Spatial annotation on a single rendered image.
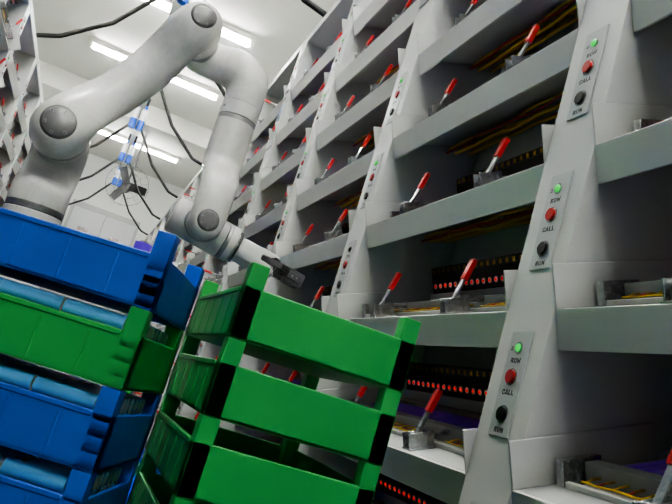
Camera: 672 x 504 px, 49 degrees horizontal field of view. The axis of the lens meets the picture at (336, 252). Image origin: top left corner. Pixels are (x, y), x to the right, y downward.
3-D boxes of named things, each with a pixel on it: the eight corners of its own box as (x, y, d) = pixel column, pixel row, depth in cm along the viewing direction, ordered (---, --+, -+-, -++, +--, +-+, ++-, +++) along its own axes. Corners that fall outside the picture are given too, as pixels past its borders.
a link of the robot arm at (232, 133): (267, 115, 163) (222, 244, 156) (250, 133, 178) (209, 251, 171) (228, 98, 160) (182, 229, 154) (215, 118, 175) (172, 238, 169)
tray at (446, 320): (510, 348, 89) (501, 235, 91) (339, 342, 146) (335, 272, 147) (644, 338, 96) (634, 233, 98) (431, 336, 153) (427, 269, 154)
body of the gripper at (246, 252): (219, 261, 173) (261, 283, 175) (228, 257, 163) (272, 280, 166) (234, 233, 174) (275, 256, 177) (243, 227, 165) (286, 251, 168)
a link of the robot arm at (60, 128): (58, 178, 164) (54, 161, 148) (20, 136, 162) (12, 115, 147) (227, 50, 179) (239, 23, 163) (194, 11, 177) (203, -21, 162)
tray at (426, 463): (468, 513, 85) (460, 392, 87) (309, 441, 142) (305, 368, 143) (611, 491, 92) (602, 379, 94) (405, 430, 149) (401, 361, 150)
